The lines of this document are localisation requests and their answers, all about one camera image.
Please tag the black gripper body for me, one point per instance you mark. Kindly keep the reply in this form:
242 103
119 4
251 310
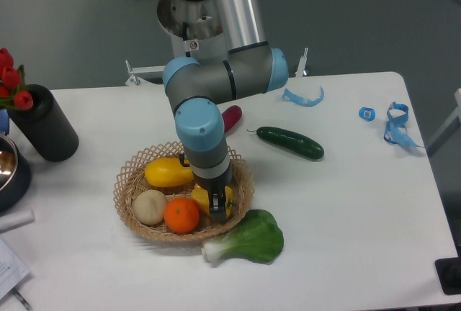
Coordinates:
213 179

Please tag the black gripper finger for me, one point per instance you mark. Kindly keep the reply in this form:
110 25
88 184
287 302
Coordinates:
217 206

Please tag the yellow bell pepper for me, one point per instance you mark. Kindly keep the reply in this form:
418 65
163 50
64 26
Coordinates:
200 196

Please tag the green bok choy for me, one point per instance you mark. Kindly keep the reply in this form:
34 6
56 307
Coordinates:
256 238

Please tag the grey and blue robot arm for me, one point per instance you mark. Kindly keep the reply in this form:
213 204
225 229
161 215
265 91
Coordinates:
200 126

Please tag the woven wicker basket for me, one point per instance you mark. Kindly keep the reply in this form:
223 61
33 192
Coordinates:
131 182

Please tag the orange fruit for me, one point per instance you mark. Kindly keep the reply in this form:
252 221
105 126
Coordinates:
181 215

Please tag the yellow mango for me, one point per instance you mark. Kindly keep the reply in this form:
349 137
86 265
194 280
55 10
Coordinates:
167 172

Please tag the purple sweet potato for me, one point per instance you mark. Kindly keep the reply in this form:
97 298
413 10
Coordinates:
231 117

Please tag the beige steamed bun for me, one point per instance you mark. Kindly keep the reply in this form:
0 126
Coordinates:
149 206

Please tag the dark green cucumber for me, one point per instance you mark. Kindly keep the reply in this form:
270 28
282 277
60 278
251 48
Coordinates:
292 141

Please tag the blue curved tape strip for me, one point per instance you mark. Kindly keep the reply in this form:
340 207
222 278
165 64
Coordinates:
288 96

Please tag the black cylindrical vase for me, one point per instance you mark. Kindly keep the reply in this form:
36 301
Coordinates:
46 126

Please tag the crumpled blue tape strip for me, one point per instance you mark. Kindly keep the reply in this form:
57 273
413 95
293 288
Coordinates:
395 127

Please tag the dark metal bowl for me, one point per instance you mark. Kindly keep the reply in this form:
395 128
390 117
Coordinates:
16 174

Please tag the white paper roll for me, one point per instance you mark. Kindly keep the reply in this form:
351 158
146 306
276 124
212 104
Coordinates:
16 219

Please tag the white printed paper sheet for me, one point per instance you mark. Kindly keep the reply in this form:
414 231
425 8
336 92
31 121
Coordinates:
13 269

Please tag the red tulip bouquet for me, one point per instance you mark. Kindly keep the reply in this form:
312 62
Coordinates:
14 92

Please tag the patterned pen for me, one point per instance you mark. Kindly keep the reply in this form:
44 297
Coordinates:
21 299

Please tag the black device at edge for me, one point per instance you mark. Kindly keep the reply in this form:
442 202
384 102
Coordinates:
448 271

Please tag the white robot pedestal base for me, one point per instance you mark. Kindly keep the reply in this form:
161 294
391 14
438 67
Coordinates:
222 50

